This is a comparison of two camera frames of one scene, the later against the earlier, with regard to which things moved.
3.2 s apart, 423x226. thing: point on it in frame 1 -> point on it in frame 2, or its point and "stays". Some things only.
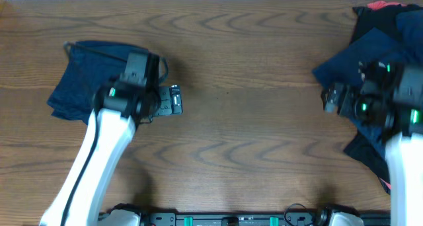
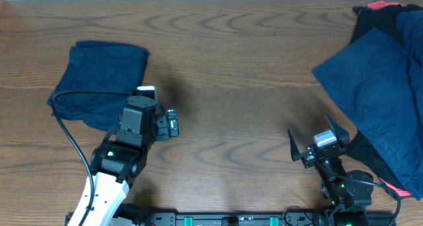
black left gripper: [166, 108] -> [164, 133]
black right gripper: [351, 94] -> [309, 158]
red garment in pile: [381, 4] stays
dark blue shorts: [91, 65] stays
